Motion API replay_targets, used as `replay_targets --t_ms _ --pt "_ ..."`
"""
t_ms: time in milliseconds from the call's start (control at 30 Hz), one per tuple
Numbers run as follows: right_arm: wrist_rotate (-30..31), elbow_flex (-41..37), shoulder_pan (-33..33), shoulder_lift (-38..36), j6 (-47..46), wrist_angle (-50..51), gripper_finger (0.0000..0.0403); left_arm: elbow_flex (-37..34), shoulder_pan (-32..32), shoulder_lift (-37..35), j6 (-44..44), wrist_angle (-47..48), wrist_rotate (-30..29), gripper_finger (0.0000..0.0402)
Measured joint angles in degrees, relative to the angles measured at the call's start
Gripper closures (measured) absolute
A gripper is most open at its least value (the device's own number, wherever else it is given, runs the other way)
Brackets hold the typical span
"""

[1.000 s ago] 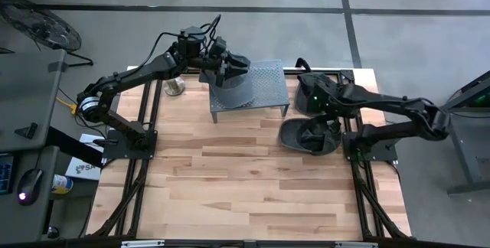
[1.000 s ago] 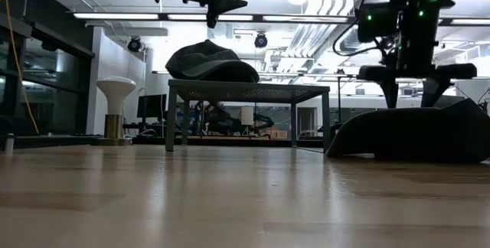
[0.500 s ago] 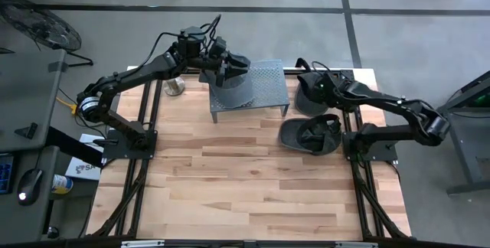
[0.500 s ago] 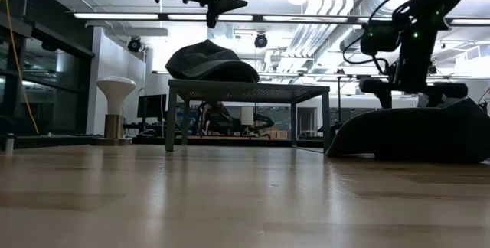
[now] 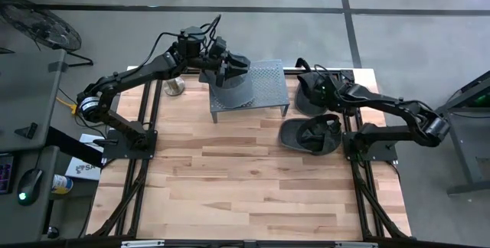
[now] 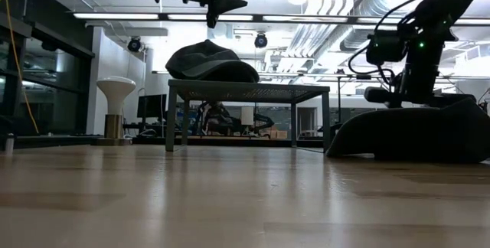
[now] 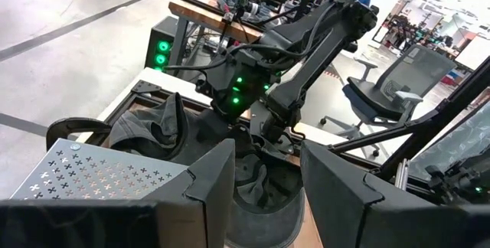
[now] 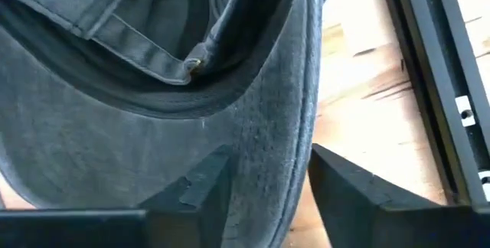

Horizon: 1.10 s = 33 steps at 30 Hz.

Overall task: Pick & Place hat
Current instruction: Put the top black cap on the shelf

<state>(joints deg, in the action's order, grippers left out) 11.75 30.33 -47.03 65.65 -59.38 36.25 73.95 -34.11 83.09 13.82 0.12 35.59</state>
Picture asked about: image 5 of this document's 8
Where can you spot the black wedge bracket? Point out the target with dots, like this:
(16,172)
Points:
(27,131)

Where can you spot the silver frame bracket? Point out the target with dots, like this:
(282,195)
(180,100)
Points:
(356,245)
(141,243)

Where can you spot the white and yellow can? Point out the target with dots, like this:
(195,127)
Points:
(62,184)

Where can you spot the black baseball cap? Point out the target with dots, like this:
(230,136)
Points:
(304,107)
(291,135)

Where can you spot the grey desk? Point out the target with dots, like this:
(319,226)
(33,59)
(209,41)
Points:
(23,95)

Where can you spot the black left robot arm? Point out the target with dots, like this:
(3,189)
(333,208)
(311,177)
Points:
(130,74)

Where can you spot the black round knob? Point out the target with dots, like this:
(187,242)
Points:
(53,232)

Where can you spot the black computer mouse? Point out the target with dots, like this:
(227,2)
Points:
(30,185)

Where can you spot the black floor fan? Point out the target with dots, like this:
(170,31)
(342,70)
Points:
(42,26)

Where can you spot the computer with green lights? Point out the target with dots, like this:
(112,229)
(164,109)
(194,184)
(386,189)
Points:
(481,99)

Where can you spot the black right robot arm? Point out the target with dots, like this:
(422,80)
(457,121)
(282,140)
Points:
(383,102)

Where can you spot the grey-blue baseball cap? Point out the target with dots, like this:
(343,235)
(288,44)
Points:
(233,95)

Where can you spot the keypad with lit keys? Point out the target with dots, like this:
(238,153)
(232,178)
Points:
(5,173)

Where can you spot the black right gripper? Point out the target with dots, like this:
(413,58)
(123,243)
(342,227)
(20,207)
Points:
(314,87)

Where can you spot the white paper sheet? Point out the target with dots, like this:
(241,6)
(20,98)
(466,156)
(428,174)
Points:
(90,141)

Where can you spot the grey metal stand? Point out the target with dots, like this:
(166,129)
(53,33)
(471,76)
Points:
(465,144)

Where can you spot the grey perforated metal rack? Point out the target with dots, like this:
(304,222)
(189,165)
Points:
(268,83)

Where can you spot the white mushroom-shaped lamp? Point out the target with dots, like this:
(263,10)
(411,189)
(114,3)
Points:
(174,86)

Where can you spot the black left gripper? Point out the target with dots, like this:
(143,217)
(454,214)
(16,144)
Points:
(219,56)

